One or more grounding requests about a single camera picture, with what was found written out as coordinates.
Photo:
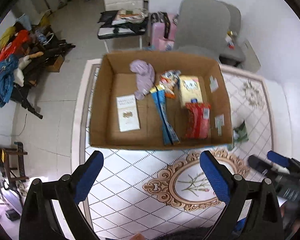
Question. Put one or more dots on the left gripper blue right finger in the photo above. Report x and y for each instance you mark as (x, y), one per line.
(218, 176)

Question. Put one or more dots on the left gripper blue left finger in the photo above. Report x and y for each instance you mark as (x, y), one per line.
(85, 175)

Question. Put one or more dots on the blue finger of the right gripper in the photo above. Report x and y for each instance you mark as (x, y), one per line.
(278, 159)

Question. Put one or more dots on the white tissue pack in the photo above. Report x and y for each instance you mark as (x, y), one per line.
(127, 113)

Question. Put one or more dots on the long blue snack packet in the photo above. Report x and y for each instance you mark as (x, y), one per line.
(158, 96)

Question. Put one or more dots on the red snack packet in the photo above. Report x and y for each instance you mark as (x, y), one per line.
(198, 125)

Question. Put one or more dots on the lilac soft cloth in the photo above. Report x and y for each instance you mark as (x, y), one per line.
(145, 76)

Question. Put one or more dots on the operator thumb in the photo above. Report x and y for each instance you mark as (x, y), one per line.
(137, 237)

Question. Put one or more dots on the green foil packet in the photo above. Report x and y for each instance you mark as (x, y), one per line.
(240, 135)

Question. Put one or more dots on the patterned table mat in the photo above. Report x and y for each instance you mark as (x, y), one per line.
(154, 192)

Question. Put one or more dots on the dark wooden stool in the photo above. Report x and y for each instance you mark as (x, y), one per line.
(12, 167)

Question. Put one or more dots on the brown cardboard box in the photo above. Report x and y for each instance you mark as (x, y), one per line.
(152, 100)

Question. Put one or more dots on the beige floor scale board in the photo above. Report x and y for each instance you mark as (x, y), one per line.
(251, 62)

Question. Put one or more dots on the yellow tissue pack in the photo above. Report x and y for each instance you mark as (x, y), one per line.
(189, 90)

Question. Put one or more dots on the small cardboard box on floor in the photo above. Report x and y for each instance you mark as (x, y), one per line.
(53, 65)

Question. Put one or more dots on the orange cartoon snack bag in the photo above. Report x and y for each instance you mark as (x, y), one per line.
(169, 79)

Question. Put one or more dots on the grey chair far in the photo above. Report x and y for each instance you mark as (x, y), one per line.
(232, 53)

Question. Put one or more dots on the grey chair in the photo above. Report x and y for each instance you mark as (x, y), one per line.
(202, 28)
(232, 53)

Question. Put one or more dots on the pink gift bag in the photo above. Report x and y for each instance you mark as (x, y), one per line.
(165, 44)

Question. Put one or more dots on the pile of clothes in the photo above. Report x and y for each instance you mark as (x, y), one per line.
(14, 57)

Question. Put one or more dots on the grey chair near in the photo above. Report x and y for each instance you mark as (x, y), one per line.
(202, 28)

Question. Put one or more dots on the white chair with clutter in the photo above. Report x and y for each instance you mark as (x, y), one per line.
(123, 18)

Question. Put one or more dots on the pink suitcase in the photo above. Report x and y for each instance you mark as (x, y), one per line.
(162, 26)

